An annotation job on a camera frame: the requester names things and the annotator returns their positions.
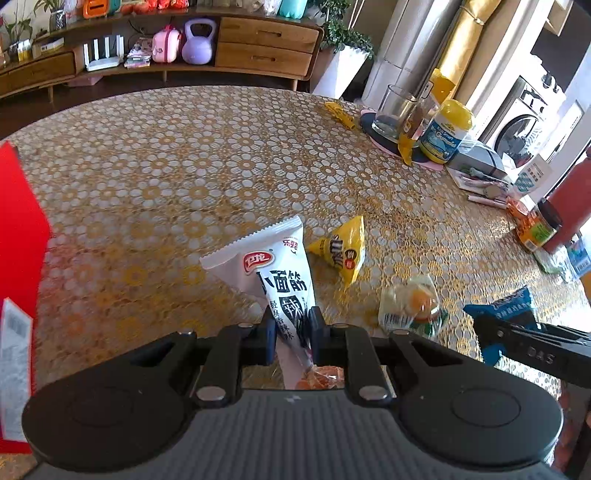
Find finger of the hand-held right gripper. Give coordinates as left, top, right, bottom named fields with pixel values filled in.
left=473, top=313, right=591, bottom=357

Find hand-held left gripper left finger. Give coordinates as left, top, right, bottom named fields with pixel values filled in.
left=129, top=305, right=279, bottom=408

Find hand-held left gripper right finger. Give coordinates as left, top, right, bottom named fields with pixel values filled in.
left=308, top=305, right=455, bottom=403

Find blue snack packet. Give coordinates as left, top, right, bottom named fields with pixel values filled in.
left=462, top=285, right=539, bottom=366

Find white snack packet black print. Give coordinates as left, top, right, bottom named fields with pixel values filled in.
left=199, top=215, right=320, bottom=389

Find red cardboard box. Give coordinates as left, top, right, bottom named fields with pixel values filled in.
left=0, top=141, right=51, bottom=457

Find person's right forearm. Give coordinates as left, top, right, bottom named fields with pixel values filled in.
left=560, top=382, right=591, bottom=480

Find orange candy packet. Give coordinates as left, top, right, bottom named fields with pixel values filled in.
left=294, top=364, right=348, bottom=391

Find yellow triangular snack packet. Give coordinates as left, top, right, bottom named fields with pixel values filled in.
left=307, top=215, right=366, bottom=290

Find clear plastic water bottle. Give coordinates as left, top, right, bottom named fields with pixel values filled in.
left=564, top=234, right=591, bottom=283

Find clear egg snack packet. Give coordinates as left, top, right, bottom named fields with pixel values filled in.
left=378, top=274, right=450, bottom=336

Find black lid yellow label jar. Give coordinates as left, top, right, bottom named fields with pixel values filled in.
left=516, top=198, right=563, bottom=253

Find orange wrapper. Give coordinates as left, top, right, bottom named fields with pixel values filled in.
left=507, top=196, right=533, bottom=232

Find pens and papers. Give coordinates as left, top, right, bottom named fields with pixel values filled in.
left=455, top=168, right=509, bottom=207

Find red water bottle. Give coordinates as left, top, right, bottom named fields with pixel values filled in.
left=546, top=144, right=591, bottom=254

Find white teal leaflet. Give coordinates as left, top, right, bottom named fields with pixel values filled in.
left=514, top=154, right=556, bottom=195

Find grey box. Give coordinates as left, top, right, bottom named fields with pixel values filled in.
left=445, top=138, right=509, bottom=182

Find white washing machine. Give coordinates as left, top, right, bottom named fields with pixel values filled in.
left=479, top=75, right=567, bottom=168

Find yellow lid supplement bottle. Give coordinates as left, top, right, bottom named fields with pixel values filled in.
left=419, top=99, right=476, bottom=164

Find dark round coaster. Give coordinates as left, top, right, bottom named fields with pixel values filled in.
left=359, top=108, right=445, bottom=172

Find long yellow sachet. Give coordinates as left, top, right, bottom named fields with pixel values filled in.
left=397, top=68, right=456, bottom=167

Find small flat yellow packet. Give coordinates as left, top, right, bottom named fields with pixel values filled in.
left=324, top=101, right=356, bottom=131

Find clear drinking glass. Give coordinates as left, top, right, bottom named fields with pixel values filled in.
left=371, top=84, right=419, bottom=142

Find white plant pot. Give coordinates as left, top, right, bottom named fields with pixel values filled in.
left=311, top=45, right=371, bottom=100

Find rolled yellow mat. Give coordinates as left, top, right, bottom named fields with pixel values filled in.
left=431, top=0, right=502, bottom=108

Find wooden tv cabinet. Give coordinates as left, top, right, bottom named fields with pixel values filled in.
left=0, top=10, right=325, bottom=101

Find purple kettlebell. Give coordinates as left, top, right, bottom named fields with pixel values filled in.
left=181, top=18, right=217, bottom=65

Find green leafy plant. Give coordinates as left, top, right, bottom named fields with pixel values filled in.
left=318, top=0, right=376, bottom=59

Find pink toy case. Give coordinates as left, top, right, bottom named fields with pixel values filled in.
left=151, top=25, right=182, bottom=64

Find stack of magazines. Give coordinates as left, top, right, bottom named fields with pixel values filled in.
left=124, top=36, right=153, bottom=69

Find white router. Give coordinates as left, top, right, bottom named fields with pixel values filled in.
left=84, top=35, right=125, bottom=72

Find teal spray bottle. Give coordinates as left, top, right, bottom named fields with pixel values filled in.
left=279, top=0, right=308, bottom=20

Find row of orange ornaments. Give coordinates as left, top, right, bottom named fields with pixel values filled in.
left=121, top=0, right=190, bottom=14

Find orange box ornament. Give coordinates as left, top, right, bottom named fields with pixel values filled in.
left=82, top=0, right=122, bottom=20

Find small plant in metal vase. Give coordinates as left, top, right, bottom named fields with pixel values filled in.
left=36, top=0, right=68, bottom=33

